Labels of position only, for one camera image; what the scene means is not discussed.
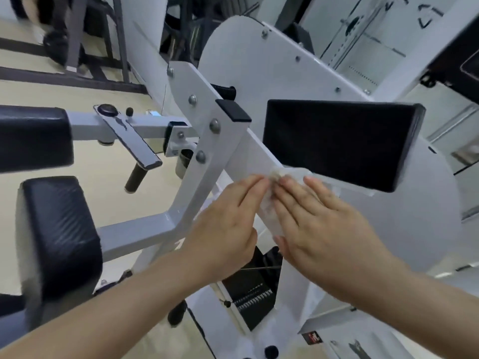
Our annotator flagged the person's left hand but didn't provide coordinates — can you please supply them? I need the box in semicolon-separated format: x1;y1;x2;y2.
179;175;272;288

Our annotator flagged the person's right hand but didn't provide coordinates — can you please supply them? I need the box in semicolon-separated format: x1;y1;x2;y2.
271;175;409;305

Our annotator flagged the white cleaning wipe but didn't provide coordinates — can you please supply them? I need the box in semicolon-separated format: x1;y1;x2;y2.
259;166;311;237

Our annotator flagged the black rectangular chest pad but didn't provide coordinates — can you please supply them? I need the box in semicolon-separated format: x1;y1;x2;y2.
14;176;104;326

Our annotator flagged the white gym machine frame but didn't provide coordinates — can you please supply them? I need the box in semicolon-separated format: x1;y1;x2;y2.
0;0;479;359

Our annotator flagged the black padded arm rest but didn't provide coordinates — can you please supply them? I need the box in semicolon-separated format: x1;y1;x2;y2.
0;105;74;173

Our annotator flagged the black padded seat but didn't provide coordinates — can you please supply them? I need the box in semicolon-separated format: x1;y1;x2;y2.
0;293;27;318

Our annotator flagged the person's left forearm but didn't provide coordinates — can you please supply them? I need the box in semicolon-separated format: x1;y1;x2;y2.
0;250;210;359

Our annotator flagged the black weight stack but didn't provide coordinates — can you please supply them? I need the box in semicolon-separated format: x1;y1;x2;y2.
221;246;283;332

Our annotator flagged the trash bin with black bag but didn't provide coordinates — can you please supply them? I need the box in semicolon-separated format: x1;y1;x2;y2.
176;148;195;180

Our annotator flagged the black square cushion pad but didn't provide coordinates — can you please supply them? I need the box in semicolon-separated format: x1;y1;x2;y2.
262;99;426;193

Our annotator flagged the black angled bench pad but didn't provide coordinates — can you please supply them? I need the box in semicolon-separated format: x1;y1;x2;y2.
280;22;316;55

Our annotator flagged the white power rack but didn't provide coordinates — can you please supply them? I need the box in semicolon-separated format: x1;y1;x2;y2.
321;0;411;73

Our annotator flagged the black foam handle grip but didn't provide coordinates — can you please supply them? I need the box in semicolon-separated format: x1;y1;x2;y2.
167;301;188;328
124;162;149;194

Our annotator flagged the black metal rack frame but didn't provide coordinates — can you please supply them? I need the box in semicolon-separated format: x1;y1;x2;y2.
0;0;149;96

